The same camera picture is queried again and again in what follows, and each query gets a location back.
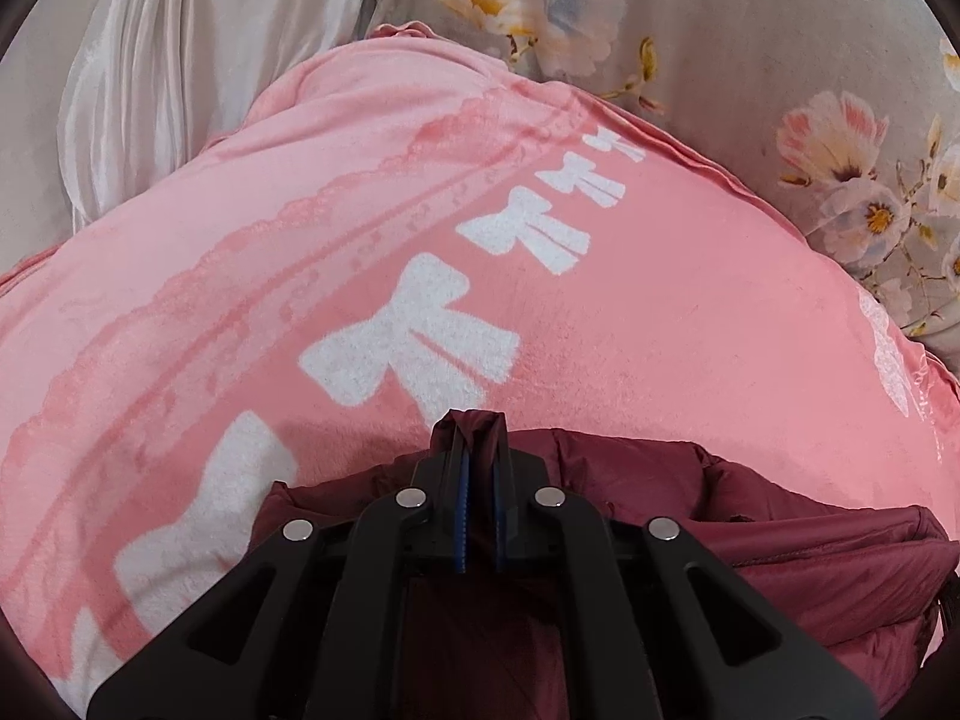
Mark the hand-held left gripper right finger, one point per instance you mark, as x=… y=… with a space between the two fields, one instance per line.
x=501 y=517

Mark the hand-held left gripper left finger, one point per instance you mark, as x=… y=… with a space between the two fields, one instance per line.
x=459 y=517

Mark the maroon puffer jacket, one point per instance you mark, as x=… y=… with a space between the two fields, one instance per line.
x=750 y=540

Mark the pink blanket with white bows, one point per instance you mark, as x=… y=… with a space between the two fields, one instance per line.
x=300 y=240

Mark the grey floral bed sheet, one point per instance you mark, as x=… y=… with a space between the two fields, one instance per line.
x=712 y=30

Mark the white satin cloth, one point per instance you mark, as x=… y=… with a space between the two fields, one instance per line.
x=187 y=52

